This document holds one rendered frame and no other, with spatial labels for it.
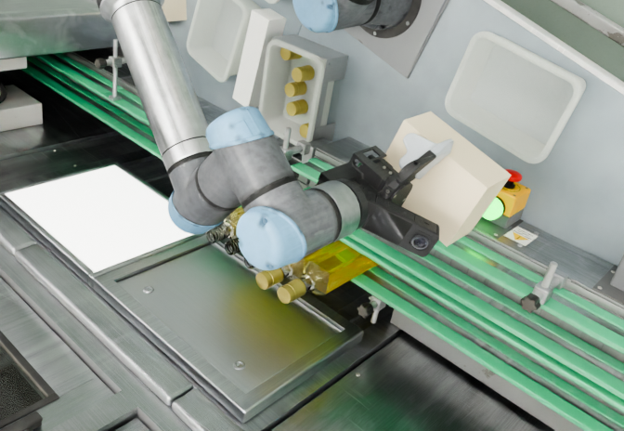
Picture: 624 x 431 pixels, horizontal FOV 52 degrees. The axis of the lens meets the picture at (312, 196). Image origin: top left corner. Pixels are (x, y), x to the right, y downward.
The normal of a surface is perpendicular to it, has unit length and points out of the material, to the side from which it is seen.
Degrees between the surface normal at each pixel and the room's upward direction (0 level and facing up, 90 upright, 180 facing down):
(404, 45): 3
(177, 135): 43
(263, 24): 0
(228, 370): 90
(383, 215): 32
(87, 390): 90
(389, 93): 0
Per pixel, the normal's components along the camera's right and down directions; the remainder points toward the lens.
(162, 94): -0.13, -0.16
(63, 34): 0.74, 0.42
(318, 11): -0.75, 0.34
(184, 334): 0.16, -0.87
